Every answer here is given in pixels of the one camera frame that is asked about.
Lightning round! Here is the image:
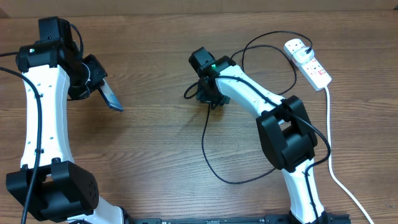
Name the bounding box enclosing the black smartphone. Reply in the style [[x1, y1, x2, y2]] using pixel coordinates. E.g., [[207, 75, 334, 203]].
[[99, 79, 124, 112]]

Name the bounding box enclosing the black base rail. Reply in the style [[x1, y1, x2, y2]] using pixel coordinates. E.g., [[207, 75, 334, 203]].
[[130, 213, 351, 224]]

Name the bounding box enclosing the black charger cable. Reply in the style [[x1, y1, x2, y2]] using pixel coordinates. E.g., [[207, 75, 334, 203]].
[[201, 30, 313, 185]]

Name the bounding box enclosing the white power strip cord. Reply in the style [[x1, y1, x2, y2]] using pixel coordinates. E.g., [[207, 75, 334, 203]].
[[324, 86, 376, 224]]

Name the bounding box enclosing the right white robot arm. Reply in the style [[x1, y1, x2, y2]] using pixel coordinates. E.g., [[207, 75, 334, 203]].
[[188, 49, 327, 223]]

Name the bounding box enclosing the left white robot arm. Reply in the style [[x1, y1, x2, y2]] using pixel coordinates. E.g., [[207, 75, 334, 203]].
[[6, 40, 131, 223]]

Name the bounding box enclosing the white power strip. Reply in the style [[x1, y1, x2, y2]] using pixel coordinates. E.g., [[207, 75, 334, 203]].
[[284, 39, 331, 91]]

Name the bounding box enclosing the white charger plug adapter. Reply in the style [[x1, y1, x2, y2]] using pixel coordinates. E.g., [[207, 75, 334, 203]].
[[292, 47, 315, 66]]

